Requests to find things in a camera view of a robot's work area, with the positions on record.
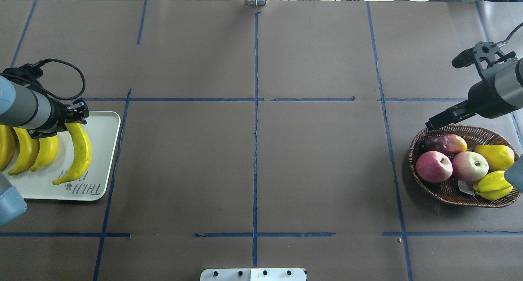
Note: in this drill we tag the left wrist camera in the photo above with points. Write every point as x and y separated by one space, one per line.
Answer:
23 75

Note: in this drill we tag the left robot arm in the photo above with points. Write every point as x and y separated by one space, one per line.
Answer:
18 107

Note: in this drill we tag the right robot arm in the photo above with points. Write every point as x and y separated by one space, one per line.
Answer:
508 83

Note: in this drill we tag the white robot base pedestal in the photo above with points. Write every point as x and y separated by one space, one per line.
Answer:
254 274

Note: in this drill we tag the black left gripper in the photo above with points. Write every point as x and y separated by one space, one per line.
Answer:
58 117

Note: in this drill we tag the yellow pear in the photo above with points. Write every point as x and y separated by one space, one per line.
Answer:
499 157

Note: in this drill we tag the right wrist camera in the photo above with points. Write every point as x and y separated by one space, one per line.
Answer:
484 55

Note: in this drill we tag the woven wicker basket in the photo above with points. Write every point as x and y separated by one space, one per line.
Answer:
448 191

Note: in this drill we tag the white bear tray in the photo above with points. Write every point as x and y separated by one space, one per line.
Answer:
102 128

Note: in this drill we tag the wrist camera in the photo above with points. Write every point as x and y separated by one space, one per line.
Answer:
23 75
484 55

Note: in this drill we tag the yellow starfruit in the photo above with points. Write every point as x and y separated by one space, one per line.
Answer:
493 186

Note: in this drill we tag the yellow banana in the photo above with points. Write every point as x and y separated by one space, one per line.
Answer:
82 154
28 152
48 149
7 146

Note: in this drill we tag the red orange mango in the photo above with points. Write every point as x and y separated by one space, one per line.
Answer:
445 144

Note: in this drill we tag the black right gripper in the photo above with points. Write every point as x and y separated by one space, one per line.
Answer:
483 96

